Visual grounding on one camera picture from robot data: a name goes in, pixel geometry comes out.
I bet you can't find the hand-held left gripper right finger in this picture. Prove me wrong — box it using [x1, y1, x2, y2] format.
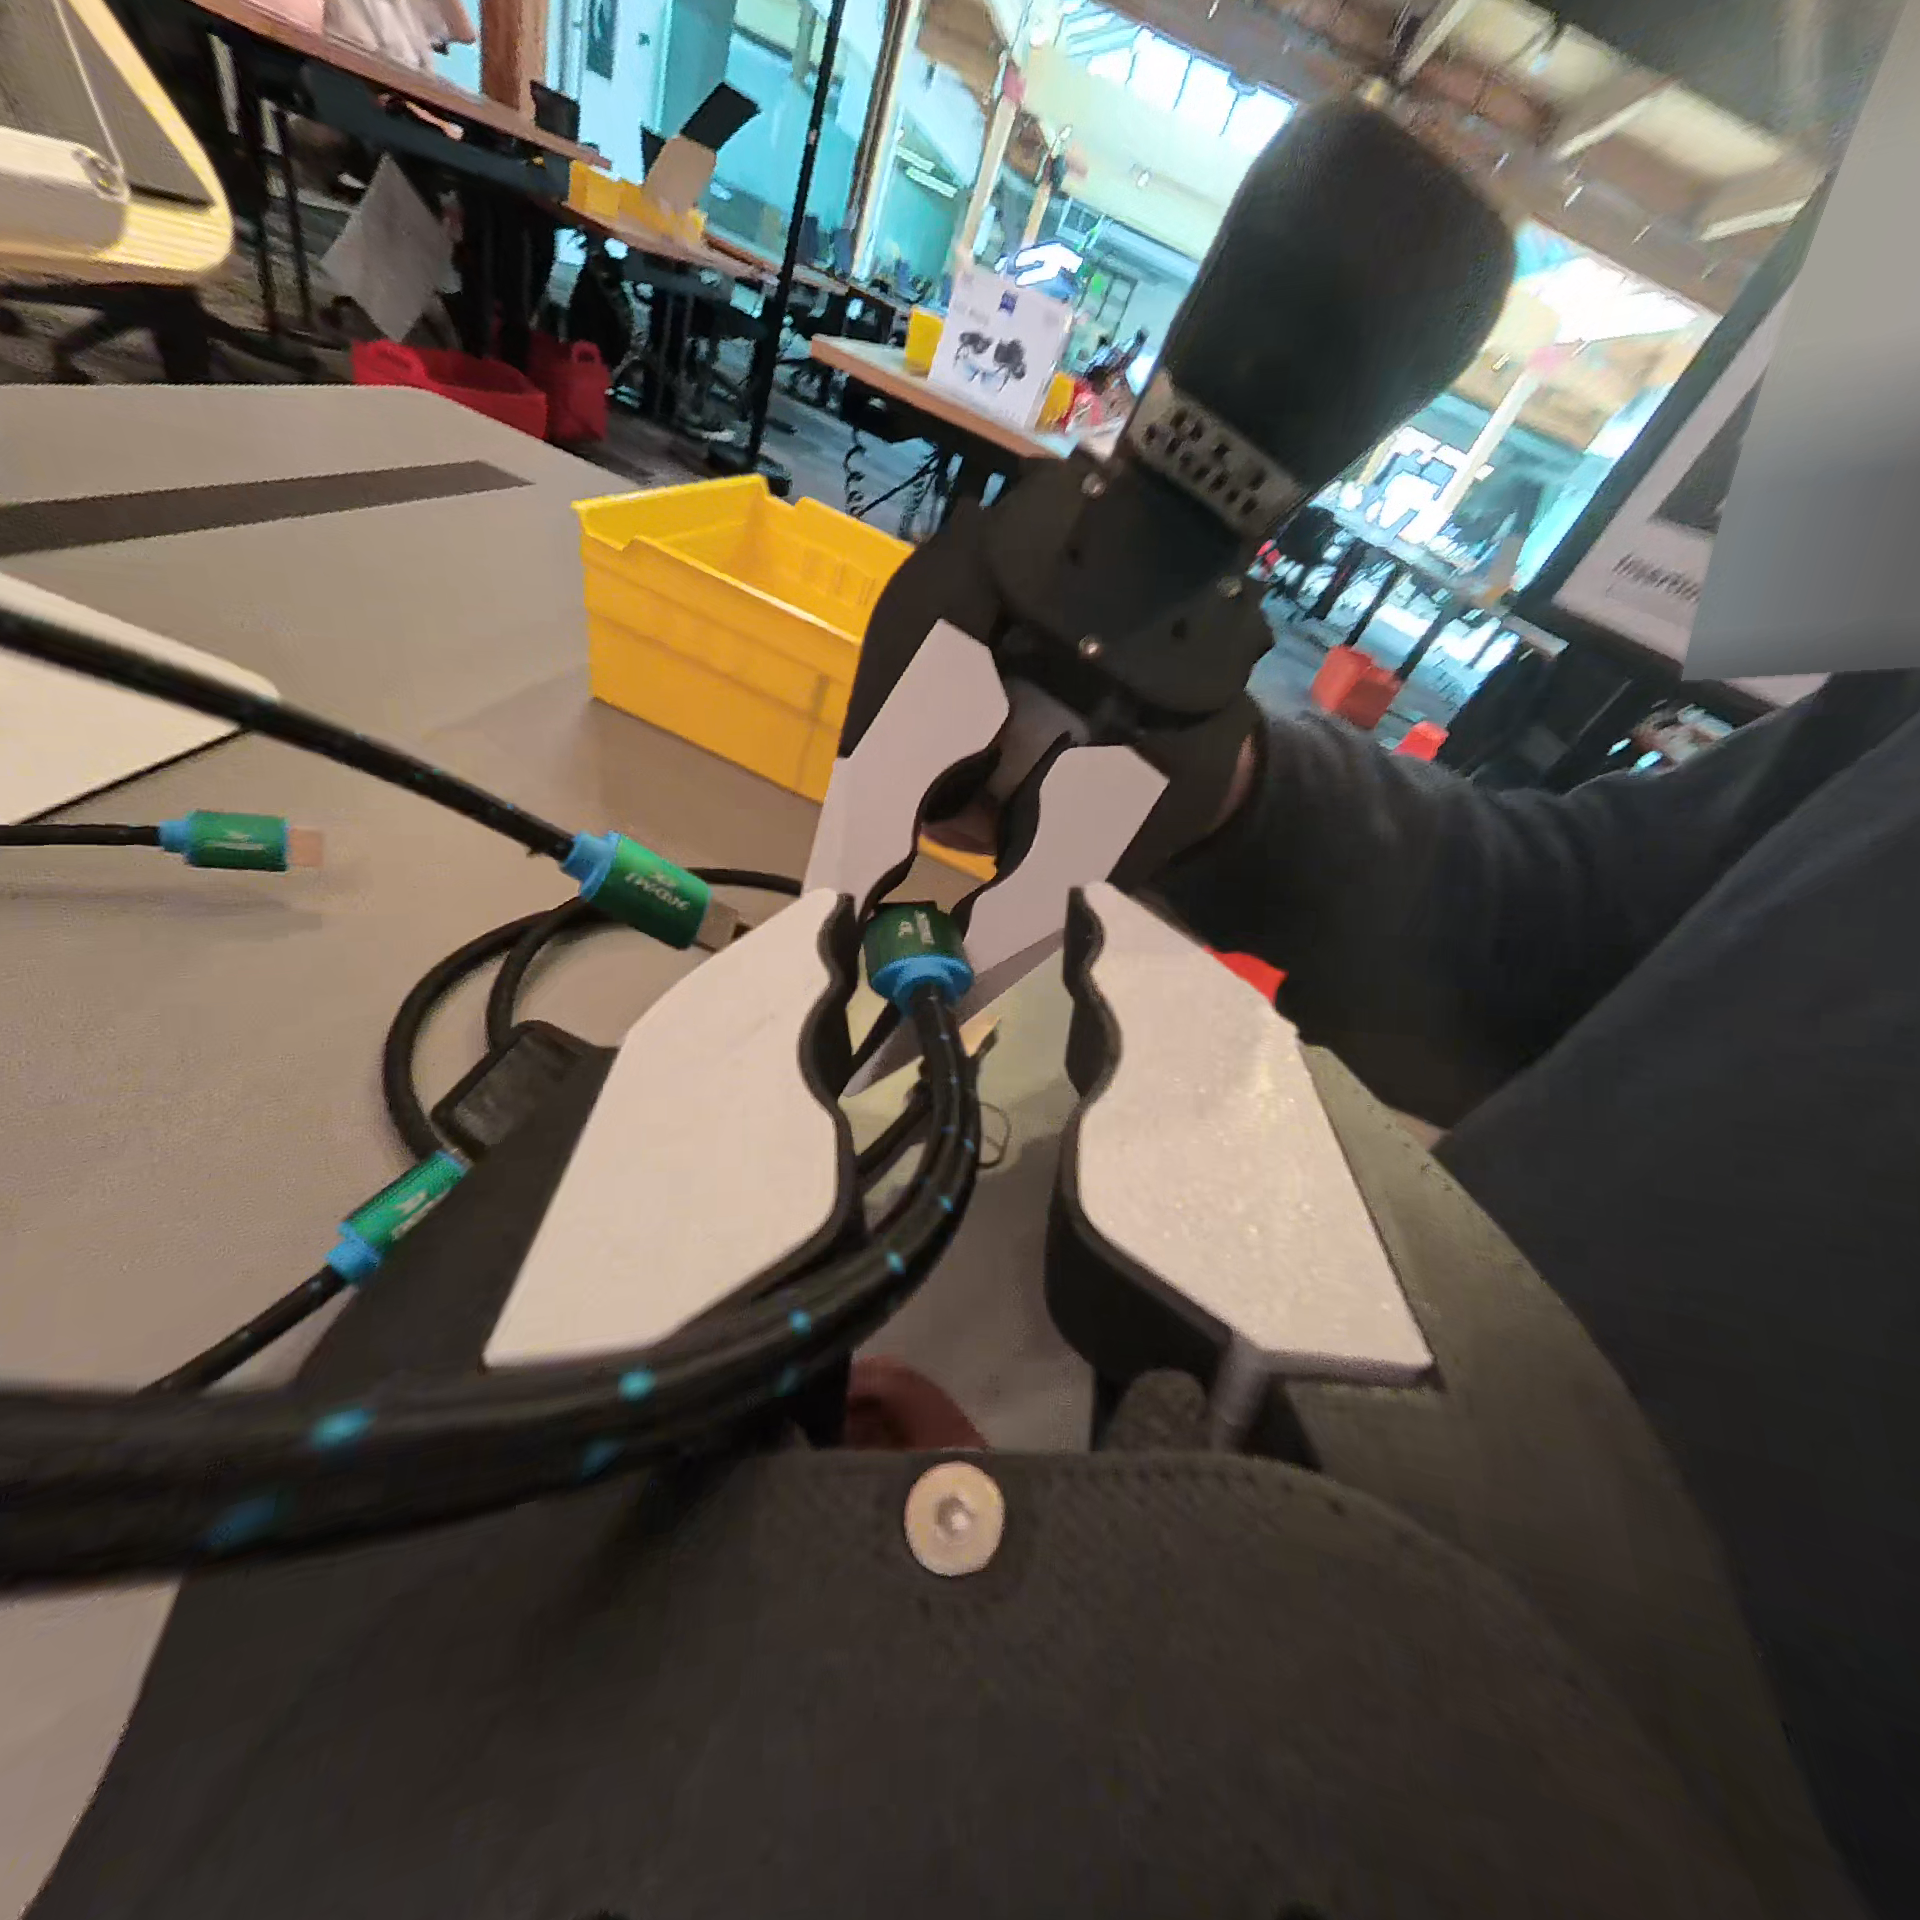
[1045, 877, 1445, 1444]

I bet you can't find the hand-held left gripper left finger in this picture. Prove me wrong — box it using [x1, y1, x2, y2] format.
[481, 886, 872, 1372]

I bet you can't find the black braided hdmi cable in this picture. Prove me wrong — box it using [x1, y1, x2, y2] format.
[0, 893, 992, 1594]

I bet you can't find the yellow plastic bin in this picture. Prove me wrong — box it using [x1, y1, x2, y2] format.
[571, 474, 1005, 888]

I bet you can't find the black cable with green plug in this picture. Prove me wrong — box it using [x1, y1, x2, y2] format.
[0, 806, 326, 877]
[0, 617, 751, 950]

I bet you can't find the white printed carton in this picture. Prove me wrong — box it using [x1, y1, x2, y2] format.
[930, 271, 1089, 429]

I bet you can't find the red plastic bin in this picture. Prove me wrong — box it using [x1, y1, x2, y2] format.
[535, 328, 619, 447]
[1314, 645, 1408, 732]
[352, 338, 560, 444]

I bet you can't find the white printed board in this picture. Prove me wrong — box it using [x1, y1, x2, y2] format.
[1514, 178, 1920, 677]

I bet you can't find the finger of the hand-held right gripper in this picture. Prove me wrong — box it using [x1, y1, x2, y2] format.
[799, 624, 1017, 900]
[959, 735, 1179, 1007]

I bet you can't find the black hdmi switch box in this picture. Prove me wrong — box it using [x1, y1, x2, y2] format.
[377, 872, 813, 1190]

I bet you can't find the person's right forearm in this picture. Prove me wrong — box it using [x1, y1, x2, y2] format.
[1155, 705, 1804, 1126]

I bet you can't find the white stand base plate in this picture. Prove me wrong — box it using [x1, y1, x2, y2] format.
[0, 572, 289, 827]

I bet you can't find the background wooden desk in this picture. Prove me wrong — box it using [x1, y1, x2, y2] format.
[807, 331, 1097, 542]
[179, 0, 872, 468]

